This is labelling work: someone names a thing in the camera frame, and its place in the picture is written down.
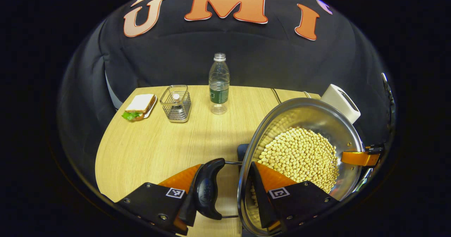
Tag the white sandwich plate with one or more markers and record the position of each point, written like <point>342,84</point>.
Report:
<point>152,108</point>

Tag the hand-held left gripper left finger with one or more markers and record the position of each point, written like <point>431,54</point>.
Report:
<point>151,201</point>

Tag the sandwich with lettuce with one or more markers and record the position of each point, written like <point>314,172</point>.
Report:
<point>139,105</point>

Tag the white toaster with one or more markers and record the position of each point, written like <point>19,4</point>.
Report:
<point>338,98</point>

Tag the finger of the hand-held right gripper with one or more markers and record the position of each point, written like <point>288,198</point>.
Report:
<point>356,158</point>

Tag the clear plastic bottle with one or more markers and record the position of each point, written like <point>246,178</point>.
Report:
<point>219,85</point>

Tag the pile of soybeans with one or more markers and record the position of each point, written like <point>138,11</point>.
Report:
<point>299,156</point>

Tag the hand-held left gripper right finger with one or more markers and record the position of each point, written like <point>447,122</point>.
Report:
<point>262,201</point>

